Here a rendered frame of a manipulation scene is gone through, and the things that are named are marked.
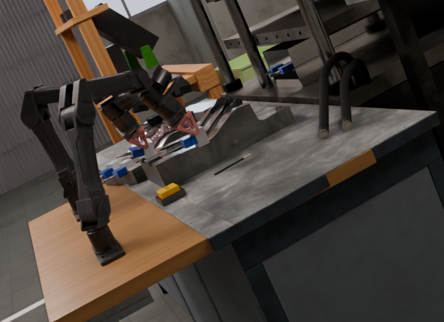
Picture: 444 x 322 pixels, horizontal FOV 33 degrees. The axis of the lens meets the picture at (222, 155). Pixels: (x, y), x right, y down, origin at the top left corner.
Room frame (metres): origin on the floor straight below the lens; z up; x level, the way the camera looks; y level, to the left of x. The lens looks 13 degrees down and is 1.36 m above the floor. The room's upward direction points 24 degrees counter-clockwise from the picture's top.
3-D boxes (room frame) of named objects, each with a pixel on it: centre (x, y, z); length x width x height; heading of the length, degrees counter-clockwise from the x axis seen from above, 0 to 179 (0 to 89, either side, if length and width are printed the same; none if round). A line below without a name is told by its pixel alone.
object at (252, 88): (3.31, -0.70, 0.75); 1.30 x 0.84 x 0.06; 15
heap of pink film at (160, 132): (2.82, 0.17, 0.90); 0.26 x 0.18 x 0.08; 122
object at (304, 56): (3.24, -0.63, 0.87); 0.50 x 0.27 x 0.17; 105
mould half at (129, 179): (2.83, 0.17, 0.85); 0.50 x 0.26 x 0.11; 122
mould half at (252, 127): (2.50, 0.00, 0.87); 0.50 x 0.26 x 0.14; 105
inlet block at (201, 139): (2.24, 0.09, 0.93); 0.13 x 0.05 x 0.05; 105
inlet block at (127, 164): (2.63, 0.37, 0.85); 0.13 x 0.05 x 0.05; 122
